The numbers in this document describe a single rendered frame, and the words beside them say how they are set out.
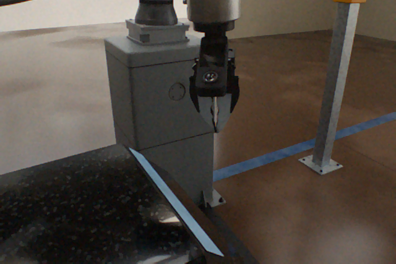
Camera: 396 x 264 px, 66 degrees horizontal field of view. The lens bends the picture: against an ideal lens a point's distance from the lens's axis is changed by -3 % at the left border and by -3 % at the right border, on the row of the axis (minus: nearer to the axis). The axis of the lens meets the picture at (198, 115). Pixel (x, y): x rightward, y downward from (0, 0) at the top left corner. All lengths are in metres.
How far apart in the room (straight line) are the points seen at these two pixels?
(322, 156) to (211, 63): 1.68
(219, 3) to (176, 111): 0.92
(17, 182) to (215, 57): 0.38
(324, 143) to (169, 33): 1.18
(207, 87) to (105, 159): 0.25
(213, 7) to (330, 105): 1.54
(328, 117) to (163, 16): 1.15
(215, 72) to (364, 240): 1.38
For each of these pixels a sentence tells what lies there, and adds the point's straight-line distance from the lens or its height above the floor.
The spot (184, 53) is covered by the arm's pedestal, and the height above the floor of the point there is 0.82.
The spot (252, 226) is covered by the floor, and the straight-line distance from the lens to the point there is 1.64.
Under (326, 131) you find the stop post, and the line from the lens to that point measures 2.04.
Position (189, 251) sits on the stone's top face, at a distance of 0.42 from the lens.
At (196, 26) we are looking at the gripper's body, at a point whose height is 1.03.
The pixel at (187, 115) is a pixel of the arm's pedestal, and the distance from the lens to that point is 1.41.
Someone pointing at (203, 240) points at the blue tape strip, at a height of 0.79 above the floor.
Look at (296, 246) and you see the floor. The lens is 1.59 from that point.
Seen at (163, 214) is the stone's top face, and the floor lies 0.80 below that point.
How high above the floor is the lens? 1.11
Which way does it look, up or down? 24 degrees down
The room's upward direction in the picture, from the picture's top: straight up
